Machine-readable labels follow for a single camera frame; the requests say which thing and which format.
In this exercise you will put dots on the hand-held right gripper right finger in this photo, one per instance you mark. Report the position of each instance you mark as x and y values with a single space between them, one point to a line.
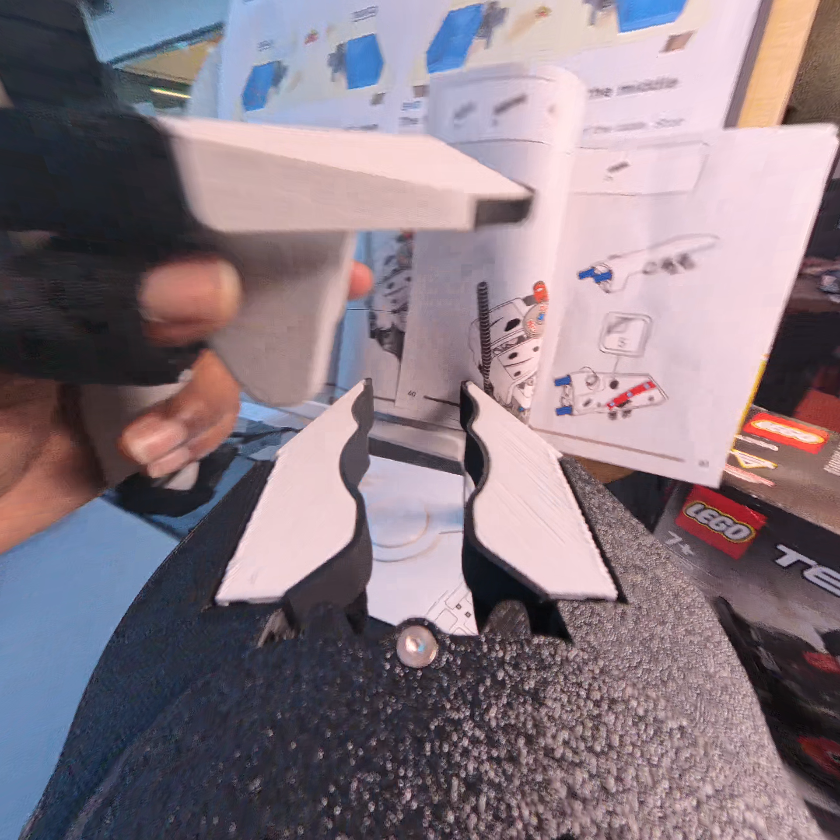
545 525

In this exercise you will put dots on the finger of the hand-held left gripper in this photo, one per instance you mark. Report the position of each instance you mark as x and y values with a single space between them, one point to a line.
341 177

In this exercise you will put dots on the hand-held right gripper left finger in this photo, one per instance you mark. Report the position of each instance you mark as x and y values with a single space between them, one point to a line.
295 525

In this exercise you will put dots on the instruction booklet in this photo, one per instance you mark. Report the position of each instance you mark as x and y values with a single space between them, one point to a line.
656 328

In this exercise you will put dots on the grey desk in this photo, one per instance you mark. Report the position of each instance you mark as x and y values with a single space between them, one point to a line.
66 630

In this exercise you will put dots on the person's left hand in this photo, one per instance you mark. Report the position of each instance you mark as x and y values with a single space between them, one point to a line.
171 420

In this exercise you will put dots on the printed instruction sheet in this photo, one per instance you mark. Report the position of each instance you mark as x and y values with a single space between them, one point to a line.
328 99

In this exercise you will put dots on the white book stand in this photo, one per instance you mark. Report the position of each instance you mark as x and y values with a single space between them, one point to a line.
407 519

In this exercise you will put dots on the white sticker sheet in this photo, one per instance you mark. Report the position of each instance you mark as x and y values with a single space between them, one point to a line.
453 607

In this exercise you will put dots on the toy truck set box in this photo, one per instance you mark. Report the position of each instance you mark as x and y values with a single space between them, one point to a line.
788 578

